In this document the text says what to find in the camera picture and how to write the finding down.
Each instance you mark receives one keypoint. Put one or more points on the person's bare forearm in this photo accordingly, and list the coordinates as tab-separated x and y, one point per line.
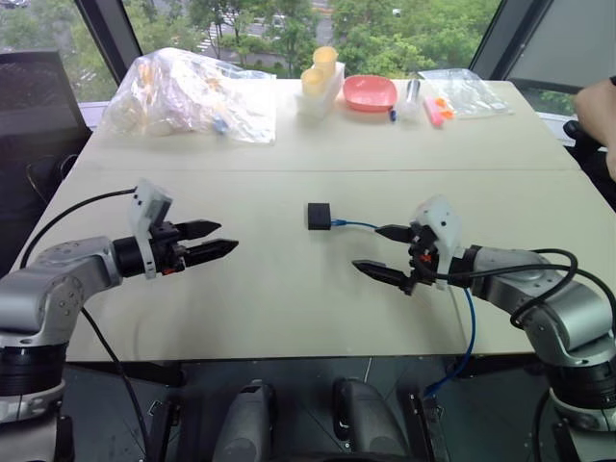
599	113

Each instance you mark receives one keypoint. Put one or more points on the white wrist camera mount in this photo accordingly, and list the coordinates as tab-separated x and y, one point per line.
146	202
445	226

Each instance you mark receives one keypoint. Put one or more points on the dark grey rounded shape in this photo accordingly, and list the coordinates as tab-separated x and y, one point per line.
368	423
250	423

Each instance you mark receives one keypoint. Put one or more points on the pink bowl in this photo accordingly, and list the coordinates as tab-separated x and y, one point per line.
369	92

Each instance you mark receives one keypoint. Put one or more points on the clear plastic bottle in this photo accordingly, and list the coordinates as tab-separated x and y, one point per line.
411	98

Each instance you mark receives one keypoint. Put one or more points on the small blue plastic piece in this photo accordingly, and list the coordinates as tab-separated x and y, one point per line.
221	125

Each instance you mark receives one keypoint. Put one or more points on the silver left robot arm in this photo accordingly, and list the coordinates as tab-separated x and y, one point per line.
53	284

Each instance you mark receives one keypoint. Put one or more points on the short pale yellow cup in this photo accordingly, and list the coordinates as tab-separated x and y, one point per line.
314	83

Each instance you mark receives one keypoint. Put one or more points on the white rectangular plastic tray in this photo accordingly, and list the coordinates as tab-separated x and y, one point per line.
325	98

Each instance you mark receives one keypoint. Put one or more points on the small orange plastic piece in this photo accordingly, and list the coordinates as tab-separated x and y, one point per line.
448	114
440	102

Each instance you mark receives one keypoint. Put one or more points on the large clear stuffed plastic bag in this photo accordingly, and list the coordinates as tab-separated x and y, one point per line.
183	96

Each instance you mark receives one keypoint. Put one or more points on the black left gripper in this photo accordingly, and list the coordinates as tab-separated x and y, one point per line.
168	250

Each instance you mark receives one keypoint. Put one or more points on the dark window frame pillar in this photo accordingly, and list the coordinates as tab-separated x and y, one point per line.
108	33
544	38

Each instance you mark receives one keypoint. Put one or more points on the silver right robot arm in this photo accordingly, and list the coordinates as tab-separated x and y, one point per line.
553	298

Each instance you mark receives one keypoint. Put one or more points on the small blue pen cap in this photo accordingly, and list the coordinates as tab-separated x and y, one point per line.
392	115

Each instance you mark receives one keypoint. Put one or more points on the tall pale yellow cup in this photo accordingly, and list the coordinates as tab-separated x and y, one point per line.
325	60

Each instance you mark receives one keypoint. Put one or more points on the black mesh chair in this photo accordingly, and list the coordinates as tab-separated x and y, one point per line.
33	125

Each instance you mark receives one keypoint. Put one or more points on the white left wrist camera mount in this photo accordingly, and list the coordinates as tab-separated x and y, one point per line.
146	202

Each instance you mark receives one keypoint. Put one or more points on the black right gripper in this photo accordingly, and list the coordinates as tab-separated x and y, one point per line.
422	262

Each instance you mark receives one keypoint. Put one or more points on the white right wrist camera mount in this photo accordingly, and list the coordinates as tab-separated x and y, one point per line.
445	226

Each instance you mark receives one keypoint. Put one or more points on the small black box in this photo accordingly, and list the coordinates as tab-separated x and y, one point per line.
318	216

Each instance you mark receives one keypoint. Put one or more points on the flat clear plastic bag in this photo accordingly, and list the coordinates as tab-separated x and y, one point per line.
474	94

